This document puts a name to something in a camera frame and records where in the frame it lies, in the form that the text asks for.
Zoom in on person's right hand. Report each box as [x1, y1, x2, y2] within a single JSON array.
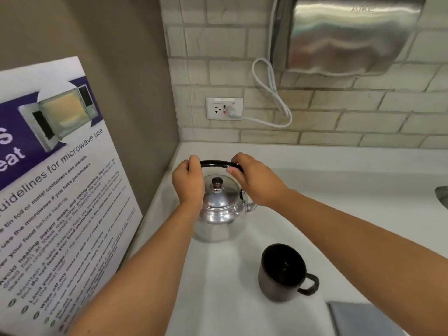
[[227, 152, 292, 208]]

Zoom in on person's left hand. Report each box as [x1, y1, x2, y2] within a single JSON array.
[[171, 155, 205, 209]]

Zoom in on silver metal kettle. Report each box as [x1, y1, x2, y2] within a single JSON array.
[[191, 160, 258, 242]]

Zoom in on person's right forearm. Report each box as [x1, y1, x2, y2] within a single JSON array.
[[261, 188, 448, 336]]

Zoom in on person's left forearm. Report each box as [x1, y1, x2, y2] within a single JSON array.
[[68, 201, 203, 336]]

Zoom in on dark brown mug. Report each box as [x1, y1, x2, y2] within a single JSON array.
[[258, 244, 320, 303]]

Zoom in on microwave guidelines poster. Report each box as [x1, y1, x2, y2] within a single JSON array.
[[0, 56, 144, 336]]

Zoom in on stainless steel hand dryer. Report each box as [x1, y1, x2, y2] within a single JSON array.
[[271, 0, 428, 77]]

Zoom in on grey folded cloth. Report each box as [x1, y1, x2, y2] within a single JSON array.
[[326, 301, 406, 336]]

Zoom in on white wall socket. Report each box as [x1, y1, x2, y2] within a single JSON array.
[[205, 97, 244, 121]]

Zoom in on white power cable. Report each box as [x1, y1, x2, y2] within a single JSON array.
[[234, 0, 293, 128]]

